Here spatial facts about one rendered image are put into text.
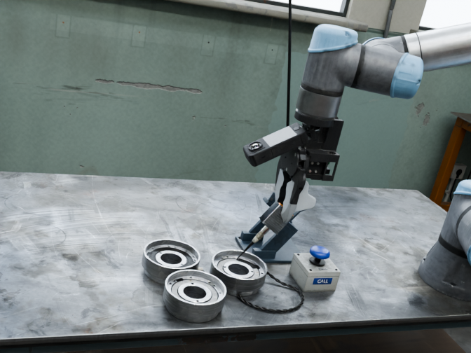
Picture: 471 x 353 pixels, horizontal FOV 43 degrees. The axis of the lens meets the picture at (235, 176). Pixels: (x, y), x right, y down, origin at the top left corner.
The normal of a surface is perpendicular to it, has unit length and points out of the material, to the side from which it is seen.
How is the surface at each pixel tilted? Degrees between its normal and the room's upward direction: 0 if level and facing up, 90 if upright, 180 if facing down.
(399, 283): 0
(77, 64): 90
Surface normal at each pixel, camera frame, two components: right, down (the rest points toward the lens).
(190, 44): 0.32, 0.41
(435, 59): -0.04, 0.65
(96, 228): 0.19, -0.91
